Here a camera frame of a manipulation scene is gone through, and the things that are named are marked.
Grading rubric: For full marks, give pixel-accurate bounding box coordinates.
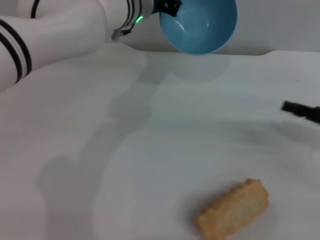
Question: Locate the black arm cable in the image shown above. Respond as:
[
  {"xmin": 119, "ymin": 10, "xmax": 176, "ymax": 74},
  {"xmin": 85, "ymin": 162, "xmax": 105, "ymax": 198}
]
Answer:
[{"xmin": 30, "ymin": 0, "xmax": 41, "ymax": 19}]

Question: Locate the blue bowl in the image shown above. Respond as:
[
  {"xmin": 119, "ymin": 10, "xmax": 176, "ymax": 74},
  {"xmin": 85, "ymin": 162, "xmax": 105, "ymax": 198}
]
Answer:
[{"xmin": 159, "ymin": 0, "xmax": 239, "ymax": 56}]

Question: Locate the orange ridged bread loaf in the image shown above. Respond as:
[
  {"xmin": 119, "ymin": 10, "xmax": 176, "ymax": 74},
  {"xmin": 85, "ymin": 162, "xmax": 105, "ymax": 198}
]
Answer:
[{"xmin": 195, "ymin": 177, "xmax": 270, "ymax": 240}]

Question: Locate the silver plug with black cable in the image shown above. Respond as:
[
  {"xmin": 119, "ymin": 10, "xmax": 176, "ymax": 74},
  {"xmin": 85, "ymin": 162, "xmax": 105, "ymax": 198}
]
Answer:
[{"xmin": 111, "ymin": 23, "xmax": 135, "ymax": 41}]

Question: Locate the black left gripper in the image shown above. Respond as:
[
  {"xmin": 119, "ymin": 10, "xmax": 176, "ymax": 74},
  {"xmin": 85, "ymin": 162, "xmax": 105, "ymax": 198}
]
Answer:
[{"xmin": 151, "ymin": 0, "xmax": 183, "ymax": 18}]

